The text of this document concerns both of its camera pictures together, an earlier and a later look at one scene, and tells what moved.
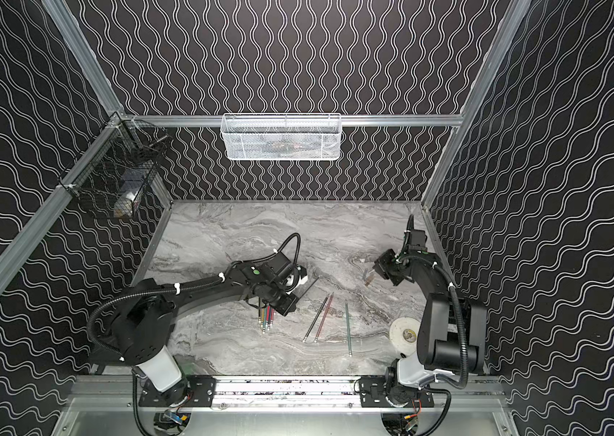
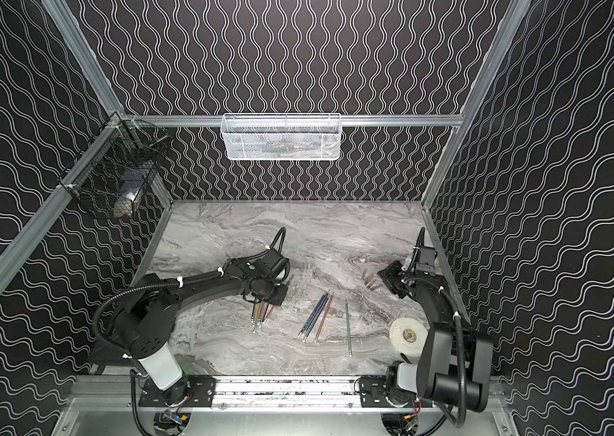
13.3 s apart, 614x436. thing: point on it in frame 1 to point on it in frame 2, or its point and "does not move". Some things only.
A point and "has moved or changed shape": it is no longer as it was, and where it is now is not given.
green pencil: [349, 334] does not move
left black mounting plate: [197, 391] does not move
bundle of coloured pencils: [266, 318] has moved or changed shape
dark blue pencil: [307, 289] to [311, 317]
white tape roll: [402, 335] does not move
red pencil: [324, 317] does not move
